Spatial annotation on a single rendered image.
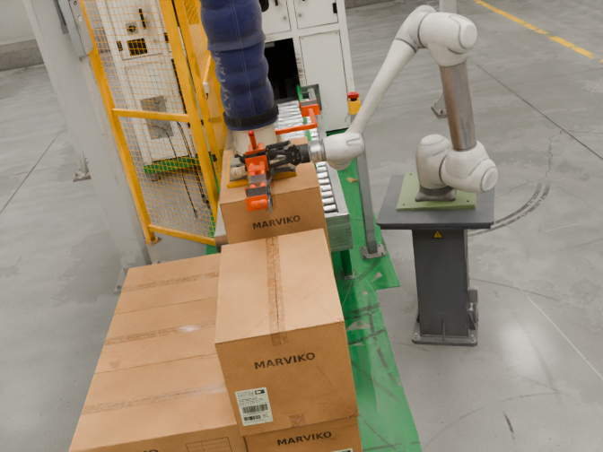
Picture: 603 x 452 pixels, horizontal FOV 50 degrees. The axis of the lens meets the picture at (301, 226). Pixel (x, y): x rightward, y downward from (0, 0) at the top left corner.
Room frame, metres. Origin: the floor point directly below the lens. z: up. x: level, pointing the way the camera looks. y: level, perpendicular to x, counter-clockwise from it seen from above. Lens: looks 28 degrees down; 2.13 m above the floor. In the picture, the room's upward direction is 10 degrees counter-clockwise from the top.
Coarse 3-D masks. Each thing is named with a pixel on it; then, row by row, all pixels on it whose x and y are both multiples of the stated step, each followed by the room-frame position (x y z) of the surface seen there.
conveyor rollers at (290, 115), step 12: (288, 108) 4.99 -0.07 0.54; (276, 120) 4.73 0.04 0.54; (288, 120) 4.65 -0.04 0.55; (300, 120) 4.63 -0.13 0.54; (300, 132) 4.37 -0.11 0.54; (312, 132) 4.36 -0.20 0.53; (324, 168) 3.65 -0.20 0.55; (324, 180) 3.47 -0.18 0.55; (324, 192) 3.30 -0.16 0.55; (324, 204) 3.19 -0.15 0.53
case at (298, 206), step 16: (224, 160) 2.75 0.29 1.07; (224, 176) 2.55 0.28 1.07; (304, 176) 2.40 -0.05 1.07; (224, 192) 2.38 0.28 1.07; (240, 192) 2.35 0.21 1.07; (272, 192) 2.29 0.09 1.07; (288, 192) 2.27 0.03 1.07; (304, 192) 2.27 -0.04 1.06; (320, 192) 2.27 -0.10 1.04; (224, 208) 2.27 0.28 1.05; (240, 208) 2.27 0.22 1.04; (272, 208) 2.27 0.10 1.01; (288, 208) 2.27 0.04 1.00; (304, 208) 2.27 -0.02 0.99; (320, 208) 2.27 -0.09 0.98; (224, 224) 2.27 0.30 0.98; (240, 224) 2.27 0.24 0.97; (256, 224) 2.27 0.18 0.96; (272, 224) 2.27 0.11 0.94; (288, 224) 2.27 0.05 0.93; (304, 224) 2.27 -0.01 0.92; (320, 224) 2.27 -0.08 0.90; (240, 240) 2.27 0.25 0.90
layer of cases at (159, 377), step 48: (144, 288) 2.62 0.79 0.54; (192, 288) 2.55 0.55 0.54; (144, 336) 2.24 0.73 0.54; (192, 336) 2.17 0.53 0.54; (96, 384) 1.98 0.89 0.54; (144, 384) 1.93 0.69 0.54; (192, 384) 1.88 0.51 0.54; (96, 432) 1.72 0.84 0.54; (144, 432) 1.67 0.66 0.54; (192, 432) 1.64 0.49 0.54; (288, 432) 1.63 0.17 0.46; (336, 432) 1.63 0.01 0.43
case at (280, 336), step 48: (288, 240) 2.12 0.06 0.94; (240, 288) 1.85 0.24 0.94; (288, 288) 1.80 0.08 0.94; (240, 336) 1.58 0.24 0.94; (288, 336) 1.57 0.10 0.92; (336, 336) 1.57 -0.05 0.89; (240, 384) 1.57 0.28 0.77; (288, 384) 1.57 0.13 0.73; (336, 384) 1.57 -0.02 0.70; (240, 432) 1.57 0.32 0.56
